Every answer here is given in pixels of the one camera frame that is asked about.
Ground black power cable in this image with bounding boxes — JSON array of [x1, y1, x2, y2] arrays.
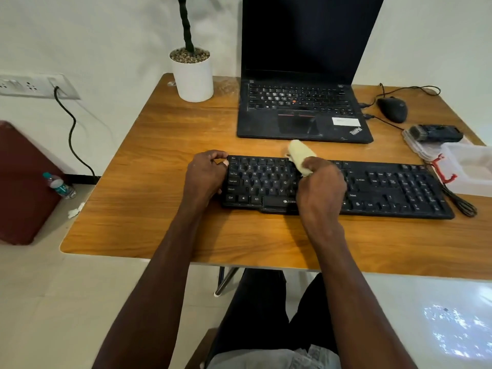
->
[[53, 86, 100, 180]]

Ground clear plastic box lid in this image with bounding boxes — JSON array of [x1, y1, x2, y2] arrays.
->
[[402, 128, 473, 162]]

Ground black computer mouse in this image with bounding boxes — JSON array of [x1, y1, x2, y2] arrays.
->
[[377, 97, 408, 124]]

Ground clear plastic water bottle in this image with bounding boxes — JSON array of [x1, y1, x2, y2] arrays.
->
[[43, 172, 77, 199]]

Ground white plant pot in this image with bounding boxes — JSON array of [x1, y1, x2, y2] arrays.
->
[[169, 48, 214, 103]]

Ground white wall power strip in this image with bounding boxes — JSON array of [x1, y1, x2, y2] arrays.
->
[[0, 74, 81, 100]]

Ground black keyboard cable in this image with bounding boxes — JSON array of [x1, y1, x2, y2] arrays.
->
[[426, 165, 478, 217]]

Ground black laptop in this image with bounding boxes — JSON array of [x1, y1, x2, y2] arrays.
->
[[237, 0, 386, 144]]

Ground person's black trousers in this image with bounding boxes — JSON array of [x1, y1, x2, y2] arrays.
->
[[206, 268, 339, 369]]

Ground black computer keyboard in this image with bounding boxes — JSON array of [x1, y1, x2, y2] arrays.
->
[[219, 155, 455, 220]]

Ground black mouse cable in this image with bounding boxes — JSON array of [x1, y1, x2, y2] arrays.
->
[[359, 83, 441, 131]]

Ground cream cleaning cloth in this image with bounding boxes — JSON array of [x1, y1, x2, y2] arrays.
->
[[286, 140, 317, 177]]

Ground person's left forearm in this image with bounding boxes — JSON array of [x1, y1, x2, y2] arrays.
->
[[92, 190, 221, 369]]

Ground clear plastic storage box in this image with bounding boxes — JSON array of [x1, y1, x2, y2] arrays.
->
[[434, 141, 492, 197]]

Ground person's grey shirt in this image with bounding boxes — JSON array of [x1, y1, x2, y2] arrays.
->
[[206, 345, 342, 369]]

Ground person's right hand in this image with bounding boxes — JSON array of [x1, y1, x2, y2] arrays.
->
[[296, 157, 347, 226]]

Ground person's left hand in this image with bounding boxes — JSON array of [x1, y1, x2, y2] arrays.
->
[[183, 150, 230, 200]]

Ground green artificial plant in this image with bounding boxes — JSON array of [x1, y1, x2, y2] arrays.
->
[[176, 0, 199, 54]]

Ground metal table leg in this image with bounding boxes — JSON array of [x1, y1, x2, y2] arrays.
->
[[214, 266, 240, 296]]

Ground black cleaning brush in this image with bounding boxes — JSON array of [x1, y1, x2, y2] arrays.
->
[[409, 125, 464, 143]]

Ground person's right forearm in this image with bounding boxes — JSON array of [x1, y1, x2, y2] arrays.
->
[[304, 221, 417, 369]]

